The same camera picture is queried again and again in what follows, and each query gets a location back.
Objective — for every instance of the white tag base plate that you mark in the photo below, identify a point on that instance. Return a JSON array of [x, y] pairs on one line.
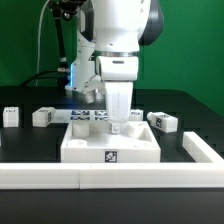
[[66, 115]]

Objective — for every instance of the white square tabletop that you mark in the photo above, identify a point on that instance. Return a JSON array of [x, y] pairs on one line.
[[88, 141]]

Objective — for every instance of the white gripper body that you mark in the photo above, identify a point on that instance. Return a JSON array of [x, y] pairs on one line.
[[118, 75]]

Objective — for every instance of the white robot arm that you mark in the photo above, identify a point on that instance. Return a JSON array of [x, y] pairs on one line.
[[109, 35]]

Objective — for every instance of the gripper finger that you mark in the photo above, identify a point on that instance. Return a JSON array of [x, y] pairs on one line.
[[115, 127]]

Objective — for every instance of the white U-shaped fence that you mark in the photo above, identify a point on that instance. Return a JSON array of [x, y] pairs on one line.
[[206, 171]]

